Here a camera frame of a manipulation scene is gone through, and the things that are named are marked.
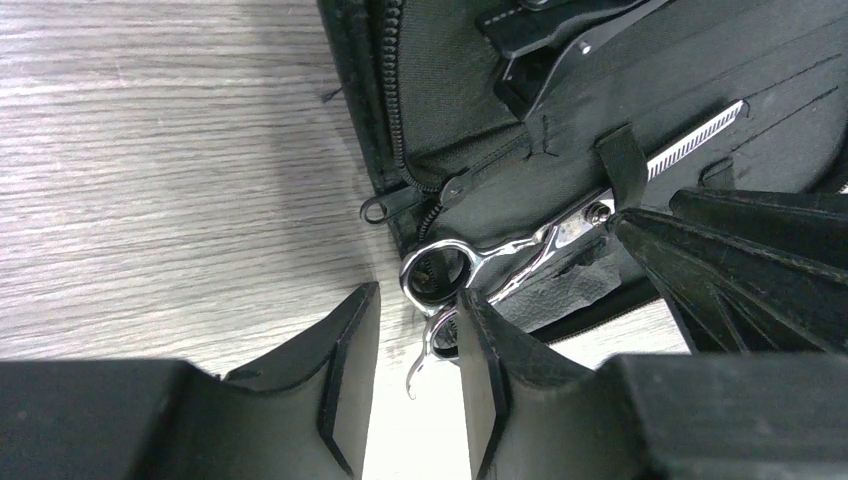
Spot black hair clip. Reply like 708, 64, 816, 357
475, 1, 666, 121

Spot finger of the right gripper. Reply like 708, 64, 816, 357
669, 189, 847, 269
608, 209, 847, 353

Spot silver thinning scissors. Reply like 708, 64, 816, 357
399, 99, 750, 400

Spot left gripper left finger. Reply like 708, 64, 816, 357
1, 282, 381, 479

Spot black zipper tool case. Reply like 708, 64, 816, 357
318, 1, 847, 300

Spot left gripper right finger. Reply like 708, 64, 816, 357
456, 290, 847, 479

